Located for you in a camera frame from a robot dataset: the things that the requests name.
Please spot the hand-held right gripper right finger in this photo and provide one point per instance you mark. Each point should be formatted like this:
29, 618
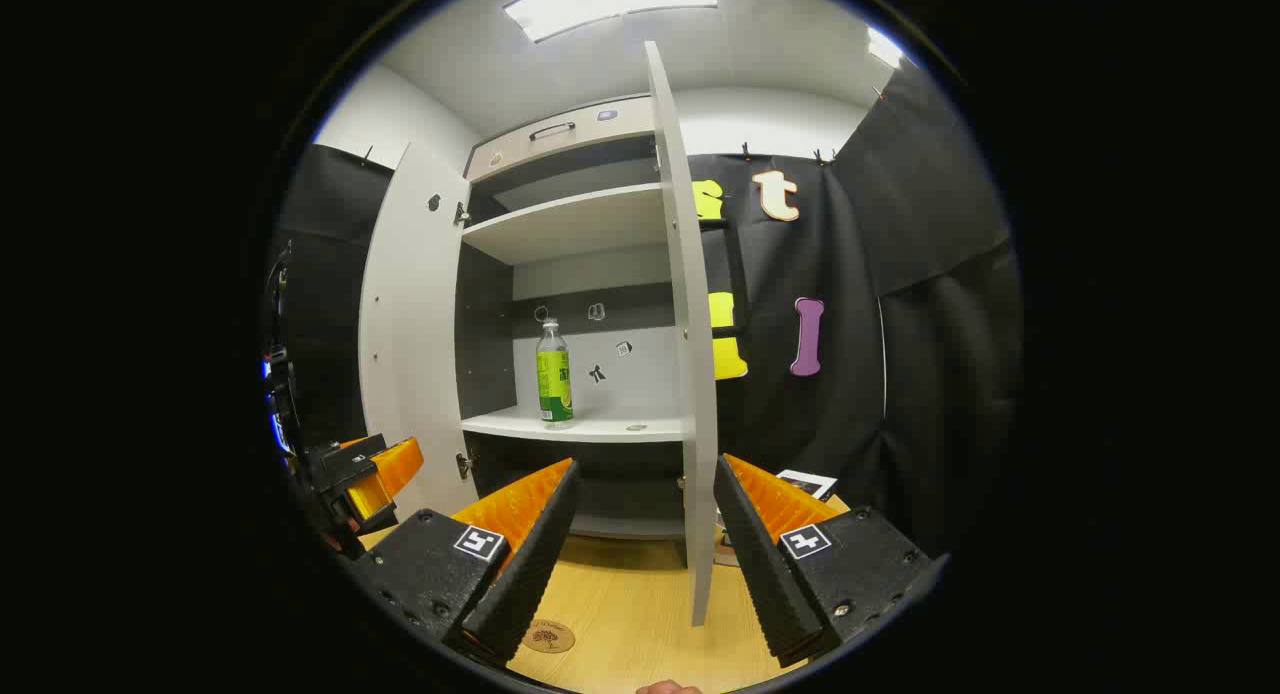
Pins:
765, 564

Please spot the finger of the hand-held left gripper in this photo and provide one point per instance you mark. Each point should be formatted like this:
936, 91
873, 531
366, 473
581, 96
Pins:
350, 454
390, 469

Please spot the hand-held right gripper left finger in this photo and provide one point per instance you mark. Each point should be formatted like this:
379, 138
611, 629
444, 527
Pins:
535, 554

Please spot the round wooden coaster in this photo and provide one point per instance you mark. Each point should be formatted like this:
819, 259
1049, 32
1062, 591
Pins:
548, 637

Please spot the grey cabinet door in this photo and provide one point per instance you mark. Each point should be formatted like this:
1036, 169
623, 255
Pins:
690, 374
410, 324

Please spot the green label plastic bottle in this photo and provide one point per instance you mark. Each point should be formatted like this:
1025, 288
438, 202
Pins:
554, 384

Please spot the grey cabinet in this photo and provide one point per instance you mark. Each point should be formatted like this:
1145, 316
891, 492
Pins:
600, 274

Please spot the metal door hinge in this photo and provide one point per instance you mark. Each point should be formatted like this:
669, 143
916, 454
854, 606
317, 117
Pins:
465, 465
462, 214

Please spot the white cabinet shelf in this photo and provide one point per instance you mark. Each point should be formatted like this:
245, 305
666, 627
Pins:
590, 426
570, 224

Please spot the grey cabinet drawer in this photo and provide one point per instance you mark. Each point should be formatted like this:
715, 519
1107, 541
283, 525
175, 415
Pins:
610, 129

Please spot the blue-lit screen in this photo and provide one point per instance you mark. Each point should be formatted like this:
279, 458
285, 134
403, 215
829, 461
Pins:
276, 414

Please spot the black backdrop cloth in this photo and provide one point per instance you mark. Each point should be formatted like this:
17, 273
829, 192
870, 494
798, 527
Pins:
900, 324

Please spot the large ceiling light panel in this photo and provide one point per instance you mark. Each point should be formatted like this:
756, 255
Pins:
610, 2

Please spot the small ceiling light panel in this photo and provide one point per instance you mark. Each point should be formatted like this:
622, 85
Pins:
884, 47

